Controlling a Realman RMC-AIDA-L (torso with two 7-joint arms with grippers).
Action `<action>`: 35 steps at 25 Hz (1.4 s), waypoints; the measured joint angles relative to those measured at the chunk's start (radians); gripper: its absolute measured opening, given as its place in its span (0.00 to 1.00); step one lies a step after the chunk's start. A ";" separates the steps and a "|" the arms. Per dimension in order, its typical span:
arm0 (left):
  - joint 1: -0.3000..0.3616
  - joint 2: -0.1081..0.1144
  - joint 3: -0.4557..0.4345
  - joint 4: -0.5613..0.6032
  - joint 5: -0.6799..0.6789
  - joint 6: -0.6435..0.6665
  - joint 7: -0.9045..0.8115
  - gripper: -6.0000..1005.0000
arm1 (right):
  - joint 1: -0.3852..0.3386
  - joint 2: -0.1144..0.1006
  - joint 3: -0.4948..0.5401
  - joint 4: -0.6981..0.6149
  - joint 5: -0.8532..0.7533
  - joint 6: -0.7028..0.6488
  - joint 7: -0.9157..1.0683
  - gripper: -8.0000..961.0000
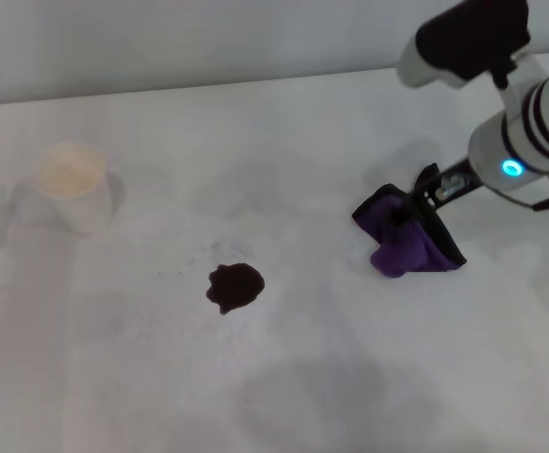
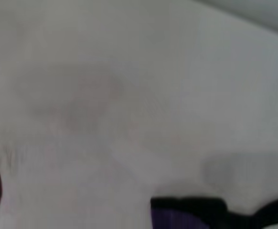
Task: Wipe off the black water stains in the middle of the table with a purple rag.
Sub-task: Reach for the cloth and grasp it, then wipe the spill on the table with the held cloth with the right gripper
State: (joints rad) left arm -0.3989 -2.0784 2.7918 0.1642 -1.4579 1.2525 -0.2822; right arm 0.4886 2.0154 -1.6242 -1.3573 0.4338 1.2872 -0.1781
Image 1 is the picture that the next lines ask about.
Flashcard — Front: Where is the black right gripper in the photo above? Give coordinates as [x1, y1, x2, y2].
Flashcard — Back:
[393, 158, 487, 224]

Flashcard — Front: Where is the white paper cup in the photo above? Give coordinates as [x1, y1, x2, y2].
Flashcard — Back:
[34, 142, 114, 236]

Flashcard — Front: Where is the black and white wrist camera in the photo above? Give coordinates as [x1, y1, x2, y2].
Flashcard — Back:
[395, 0, 534, 90]

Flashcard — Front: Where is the purple rag with black trim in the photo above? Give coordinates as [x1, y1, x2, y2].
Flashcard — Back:
[352, 162, 469, 278]

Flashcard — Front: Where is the black water stain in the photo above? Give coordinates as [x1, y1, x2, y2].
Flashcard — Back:
[205, 262, 267, 317]

